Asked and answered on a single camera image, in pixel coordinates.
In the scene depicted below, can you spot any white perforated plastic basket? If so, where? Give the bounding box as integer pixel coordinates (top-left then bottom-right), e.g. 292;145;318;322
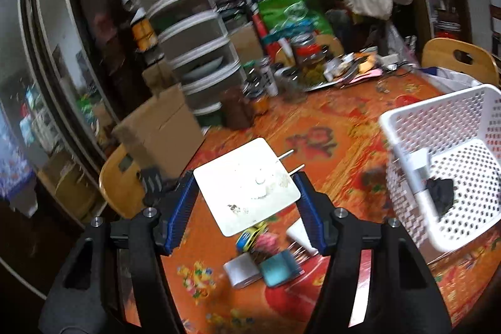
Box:
379;84;501;253

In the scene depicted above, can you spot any orange bottle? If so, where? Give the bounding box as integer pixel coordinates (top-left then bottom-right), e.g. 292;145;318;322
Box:
131;10;160;53

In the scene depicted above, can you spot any brown jar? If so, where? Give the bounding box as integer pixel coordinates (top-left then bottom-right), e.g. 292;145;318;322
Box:
219;87;254;130

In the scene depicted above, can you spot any yellow blue toy car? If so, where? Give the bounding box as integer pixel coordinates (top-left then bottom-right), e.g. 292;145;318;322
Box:
236;222;270;253

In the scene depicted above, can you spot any orange lidded jar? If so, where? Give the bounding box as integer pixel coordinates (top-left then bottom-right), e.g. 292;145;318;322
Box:
248;84;271;116

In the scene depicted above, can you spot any white spray can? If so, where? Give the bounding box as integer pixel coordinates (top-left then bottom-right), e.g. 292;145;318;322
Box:
260;58;279;97

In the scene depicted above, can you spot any wooden chair with cutout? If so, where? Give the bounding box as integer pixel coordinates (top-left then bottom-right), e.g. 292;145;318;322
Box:
421;38;501;87

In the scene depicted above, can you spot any metal tray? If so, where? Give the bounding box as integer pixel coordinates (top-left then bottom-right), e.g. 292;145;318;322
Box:
304;56;388;92

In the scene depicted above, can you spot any white square plate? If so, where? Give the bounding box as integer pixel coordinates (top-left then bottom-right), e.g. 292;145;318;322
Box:
193;137;305;237

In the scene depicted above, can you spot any green shopping bag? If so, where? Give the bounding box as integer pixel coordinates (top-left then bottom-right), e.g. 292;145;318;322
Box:
257;0;335;39

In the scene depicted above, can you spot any orange floral tablecloth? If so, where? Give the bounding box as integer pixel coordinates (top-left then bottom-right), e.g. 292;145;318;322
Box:
124;70;501;334

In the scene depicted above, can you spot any white plastic drawer tower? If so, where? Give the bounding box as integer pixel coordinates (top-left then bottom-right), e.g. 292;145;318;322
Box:
138;0;246;118

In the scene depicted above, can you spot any pink small object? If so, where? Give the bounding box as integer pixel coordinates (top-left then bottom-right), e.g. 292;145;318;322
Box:
255;233;283;255

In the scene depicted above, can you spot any brown cardboard box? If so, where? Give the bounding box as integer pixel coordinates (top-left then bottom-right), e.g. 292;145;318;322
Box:
113;84;206;179

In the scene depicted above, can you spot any small cardboard box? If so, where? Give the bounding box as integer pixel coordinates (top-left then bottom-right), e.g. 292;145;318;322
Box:
229;21;265;64

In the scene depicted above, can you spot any glass jar with pickles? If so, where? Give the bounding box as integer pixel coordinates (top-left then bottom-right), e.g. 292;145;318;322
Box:
291;33;330;88

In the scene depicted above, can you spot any white small box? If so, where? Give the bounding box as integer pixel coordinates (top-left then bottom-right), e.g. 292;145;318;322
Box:
223;253;262;289

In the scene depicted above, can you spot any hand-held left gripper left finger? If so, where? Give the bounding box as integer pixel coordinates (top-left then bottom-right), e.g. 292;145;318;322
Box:
38;170;200;334

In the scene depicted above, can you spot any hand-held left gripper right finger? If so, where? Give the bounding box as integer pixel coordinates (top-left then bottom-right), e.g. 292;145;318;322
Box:
292;172;453;334

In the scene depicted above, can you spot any glass door cabinet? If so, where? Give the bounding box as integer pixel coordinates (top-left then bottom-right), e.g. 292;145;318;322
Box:
0;0;157;299

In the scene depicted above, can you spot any teal small box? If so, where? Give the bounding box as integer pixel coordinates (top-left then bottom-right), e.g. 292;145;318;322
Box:
260;251;305;288

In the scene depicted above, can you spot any black crumpled item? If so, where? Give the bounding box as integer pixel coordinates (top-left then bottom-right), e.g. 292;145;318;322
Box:
426;178;455;218

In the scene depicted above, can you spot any white tube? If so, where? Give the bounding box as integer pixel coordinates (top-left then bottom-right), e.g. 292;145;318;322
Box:
403;148;442;218

